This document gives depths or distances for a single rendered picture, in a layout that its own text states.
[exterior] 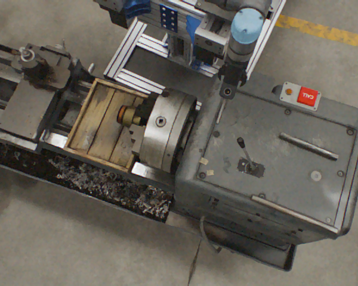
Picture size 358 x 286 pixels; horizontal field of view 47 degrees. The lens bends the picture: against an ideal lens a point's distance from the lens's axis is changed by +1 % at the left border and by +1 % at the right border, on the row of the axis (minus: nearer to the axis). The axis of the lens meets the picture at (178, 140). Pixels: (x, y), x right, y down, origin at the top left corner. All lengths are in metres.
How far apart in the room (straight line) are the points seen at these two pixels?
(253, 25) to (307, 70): 2.00
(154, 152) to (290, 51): 1.82
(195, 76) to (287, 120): 1.28
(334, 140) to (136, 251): 1.51
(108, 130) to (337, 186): 0.96
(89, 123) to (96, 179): 0.35
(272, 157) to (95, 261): 1.53
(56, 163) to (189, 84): 0.99
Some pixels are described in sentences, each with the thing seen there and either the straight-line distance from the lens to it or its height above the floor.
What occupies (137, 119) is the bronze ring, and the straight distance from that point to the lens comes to 1.59.
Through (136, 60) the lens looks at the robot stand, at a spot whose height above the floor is 0.21.
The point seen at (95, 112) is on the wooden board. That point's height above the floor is 0.88.
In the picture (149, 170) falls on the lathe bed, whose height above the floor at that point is 0.86.
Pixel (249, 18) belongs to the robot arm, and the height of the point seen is 1.71.
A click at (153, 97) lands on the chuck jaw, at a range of 1.52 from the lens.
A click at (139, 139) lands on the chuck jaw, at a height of 1.11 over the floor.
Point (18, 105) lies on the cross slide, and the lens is 1.88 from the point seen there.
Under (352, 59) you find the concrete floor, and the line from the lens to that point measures 3.19.
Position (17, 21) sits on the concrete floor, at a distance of 3.32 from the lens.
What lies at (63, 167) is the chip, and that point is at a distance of 2.19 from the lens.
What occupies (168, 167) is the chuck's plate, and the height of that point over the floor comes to 1.13.
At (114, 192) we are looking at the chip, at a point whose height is 0.59.
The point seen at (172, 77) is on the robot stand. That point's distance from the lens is 2.66.
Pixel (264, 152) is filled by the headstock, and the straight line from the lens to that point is 1.42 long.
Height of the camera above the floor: 2.59
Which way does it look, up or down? 72 degrees down
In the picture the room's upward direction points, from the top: straight up
